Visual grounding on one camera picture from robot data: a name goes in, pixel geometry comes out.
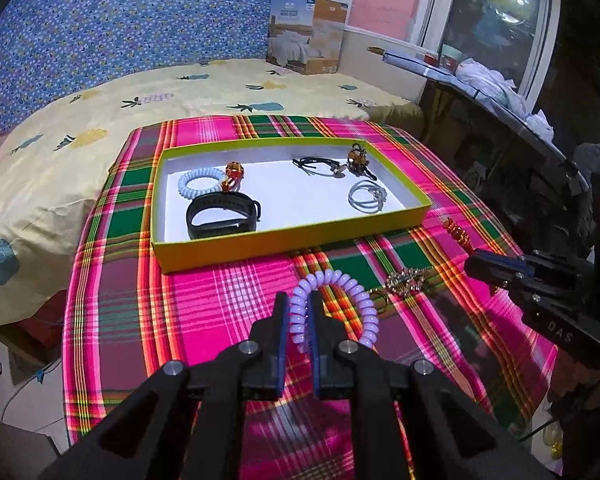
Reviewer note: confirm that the pink plaid cloth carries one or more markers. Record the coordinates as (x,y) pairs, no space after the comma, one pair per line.
(205,300)

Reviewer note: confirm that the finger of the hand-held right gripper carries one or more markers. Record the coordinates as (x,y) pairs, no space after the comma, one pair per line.
(505,260)
(495,275)

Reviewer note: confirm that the yellow cardboard box tray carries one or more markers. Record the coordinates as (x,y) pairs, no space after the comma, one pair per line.
(280,255)

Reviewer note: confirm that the black fitness band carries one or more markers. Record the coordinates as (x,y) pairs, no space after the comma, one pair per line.
(220,202)

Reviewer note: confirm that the white crumpled cloth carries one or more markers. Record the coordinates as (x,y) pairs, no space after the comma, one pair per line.
(490,85)

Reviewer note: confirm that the yellow pineapple bedsheet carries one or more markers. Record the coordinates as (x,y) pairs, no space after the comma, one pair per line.
(80,110)

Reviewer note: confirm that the blue floral headboard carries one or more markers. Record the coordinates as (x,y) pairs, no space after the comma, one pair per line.
(130,10)

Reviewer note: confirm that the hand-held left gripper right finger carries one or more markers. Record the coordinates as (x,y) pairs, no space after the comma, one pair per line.
(316,355)

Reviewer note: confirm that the window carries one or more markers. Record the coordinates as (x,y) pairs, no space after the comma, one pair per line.
(500,10)

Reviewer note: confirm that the blue covered ironing board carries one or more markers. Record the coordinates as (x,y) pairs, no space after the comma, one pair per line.
(480,95)

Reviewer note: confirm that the bedding package box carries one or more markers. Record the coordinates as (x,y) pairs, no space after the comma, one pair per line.
(305,35)

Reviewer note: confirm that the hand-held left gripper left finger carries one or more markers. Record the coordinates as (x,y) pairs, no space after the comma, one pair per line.
(280,355)

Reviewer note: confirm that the teal and red cup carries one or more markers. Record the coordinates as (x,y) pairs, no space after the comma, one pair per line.
(450,56)

